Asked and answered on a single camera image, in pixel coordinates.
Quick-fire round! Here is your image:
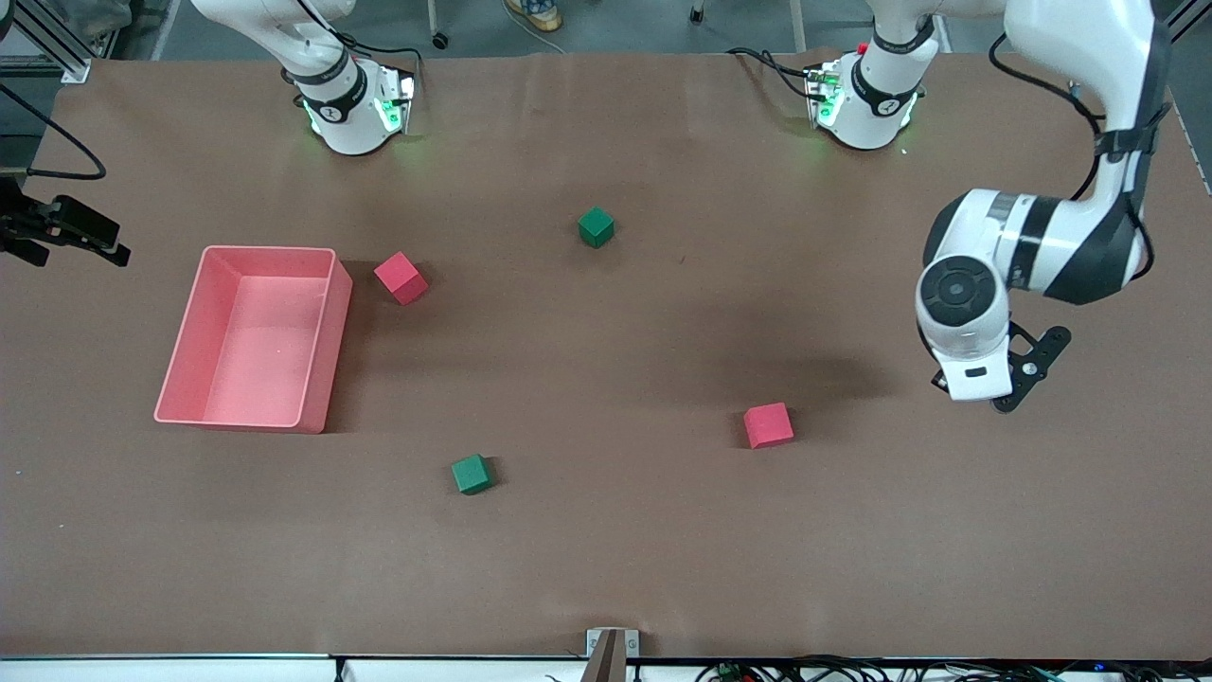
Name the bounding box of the pink plastic bin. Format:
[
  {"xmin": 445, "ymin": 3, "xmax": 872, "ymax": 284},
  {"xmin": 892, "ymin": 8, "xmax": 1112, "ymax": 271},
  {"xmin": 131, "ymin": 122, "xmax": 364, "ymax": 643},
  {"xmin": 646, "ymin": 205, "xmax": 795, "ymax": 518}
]
[{"xmin": 153, "ymin": 245, "xmax": 353, "ymax": 435}]

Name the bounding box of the grey fabric bundle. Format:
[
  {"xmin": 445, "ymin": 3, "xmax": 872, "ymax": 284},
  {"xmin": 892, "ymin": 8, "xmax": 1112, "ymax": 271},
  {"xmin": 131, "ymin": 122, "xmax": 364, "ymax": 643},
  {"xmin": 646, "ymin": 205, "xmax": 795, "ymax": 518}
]
[{"xmin": 57, "ymin": 0, "xmax": 134, "ymax": 39}]

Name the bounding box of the red cube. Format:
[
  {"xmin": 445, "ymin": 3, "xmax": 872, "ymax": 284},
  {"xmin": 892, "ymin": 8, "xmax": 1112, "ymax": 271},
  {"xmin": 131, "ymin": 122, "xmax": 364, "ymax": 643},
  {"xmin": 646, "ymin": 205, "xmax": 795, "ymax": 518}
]
[
  {"xmin": 743, "ymin": 402, "xmax": 795, "ymax": 450},
  {"xmin": 373, "ymin": 251, "xmax": 429, "ymax": 306}
]

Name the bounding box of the brown table cover sheet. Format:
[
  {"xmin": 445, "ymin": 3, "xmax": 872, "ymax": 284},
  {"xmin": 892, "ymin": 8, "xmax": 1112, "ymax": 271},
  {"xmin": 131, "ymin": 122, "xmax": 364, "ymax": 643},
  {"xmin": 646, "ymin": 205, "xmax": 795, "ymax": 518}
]
[{"xmin": 0, "ymin": 49, "xmax": 1212, "ymax": 661}]

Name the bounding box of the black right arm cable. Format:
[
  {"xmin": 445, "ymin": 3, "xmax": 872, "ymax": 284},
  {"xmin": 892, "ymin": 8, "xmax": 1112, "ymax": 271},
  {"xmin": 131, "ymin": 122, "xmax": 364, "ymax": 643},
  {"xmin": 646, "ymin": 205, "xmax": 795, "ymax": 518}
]
[{"xmin": 0, "ymin": 83, "xmax": 107, "ymax": 181}]

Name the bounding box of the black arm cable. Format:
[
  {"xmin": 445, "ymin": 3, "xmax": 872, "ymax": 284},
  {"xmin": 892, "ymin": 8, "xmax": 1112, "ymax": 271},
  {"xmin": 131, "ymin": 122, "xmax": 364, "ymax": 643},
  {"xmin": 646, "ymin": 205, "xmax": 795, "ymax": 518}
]
[
  {"xmin": 0, "ymin": 83, "xmax": 107, "ymax": 181},
  {"xmin": 989, "ymin": 33, "xmax": 1154, "ymax": 283}
]

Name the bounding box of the aluminium frame profile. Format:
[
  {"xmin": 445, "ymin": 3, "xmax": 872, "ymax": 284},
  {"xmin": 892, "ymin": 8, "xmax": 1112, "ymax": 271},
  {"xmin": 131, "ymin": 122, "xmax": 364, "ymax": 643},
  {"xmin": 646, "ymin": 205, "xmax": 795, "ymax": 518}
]
[
  {"xmin": 9, "ymin": 0, "xmax": 93, "ymax": 84},
  {"xmin": 1170, "ymin": 0, "xmax": 1212, "ymax": 44}
]

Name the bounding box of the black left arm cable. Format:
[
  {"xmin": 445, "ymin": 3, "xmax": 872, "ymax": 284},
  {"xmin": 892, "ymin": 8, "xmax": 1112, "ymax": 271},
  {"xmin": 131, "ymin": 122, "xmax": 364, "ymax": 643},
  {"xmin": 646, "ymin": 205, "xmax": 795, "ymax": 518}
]
[{"xmin": 989, "ymin": 33, "xmax": 1154, "ymax": 283}]

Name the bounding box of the black right base cable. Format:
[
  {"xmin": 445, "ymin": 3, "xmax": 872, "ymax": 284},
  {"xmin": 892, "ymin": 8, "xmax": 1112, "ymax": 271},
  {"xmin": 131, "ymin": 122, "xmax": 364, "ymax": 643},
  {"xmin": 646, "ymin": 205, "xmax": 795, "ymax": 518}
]
[{"xmin": 294, "ymin": 0, "xmax": 423, "ymax": 96}]

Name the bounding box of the black base cable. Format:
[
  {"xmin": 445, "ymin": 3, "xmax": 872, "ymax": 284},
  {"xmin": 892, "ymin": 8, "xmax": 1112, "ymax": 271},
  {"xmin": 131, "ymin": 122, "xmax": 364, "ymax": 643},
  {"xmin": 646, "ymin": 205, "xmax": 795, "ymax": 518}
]
[
  {"xmin": 294, "ymin": 0, "xmax": 423, "ymax": 96},
  {"xmin": 727, "ymin": 47, "xmax": 817, "ymax": 100}
]

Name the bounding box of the black cable bundle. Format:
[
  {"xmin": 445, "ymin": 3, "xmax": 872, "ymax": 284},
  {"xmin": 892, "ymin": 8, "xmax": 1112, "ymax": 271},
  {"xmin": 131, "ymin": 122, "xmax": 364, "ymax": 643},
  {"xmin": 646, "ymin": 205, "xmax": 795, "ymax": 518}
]
[{"xmin": 696, "ymin": 654, "xmax": 1212, "ymax": 682}]

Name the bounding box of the black left base cable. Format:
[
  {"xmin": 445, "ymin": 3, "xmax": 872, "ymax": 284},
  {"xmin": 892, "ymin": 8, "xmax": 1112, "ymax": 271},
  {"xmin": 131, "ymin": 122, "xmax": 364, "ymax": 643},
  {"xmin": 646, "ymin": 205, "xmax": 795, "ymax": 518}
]
[{"xmin": 727, "ymin": 47, "xmax": 817, "ymax": 100}]

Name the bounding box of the white table frame rail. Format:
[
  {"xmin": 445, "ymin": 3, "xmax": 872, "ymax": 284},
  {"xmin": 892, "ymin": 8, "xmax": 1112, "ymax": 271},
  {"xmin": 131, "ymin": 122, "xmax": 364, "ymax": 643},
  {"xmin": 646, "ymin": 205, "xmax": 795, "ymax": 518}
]
[{"xmin": 0, "ymin": 654, "xmax": 1212, "ymax": 682}]

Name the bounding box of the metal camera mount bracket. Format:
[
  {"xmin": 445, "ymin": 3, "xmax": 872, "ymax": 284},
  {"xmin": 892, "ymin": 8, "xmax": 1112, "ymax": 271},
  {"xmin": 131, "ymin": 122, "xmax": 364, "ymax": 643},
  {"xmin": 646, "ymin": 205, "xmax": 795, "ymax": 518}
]
[{"xmin": 582, "ymin": 628, "xmax": 640, "ymax": 682}]

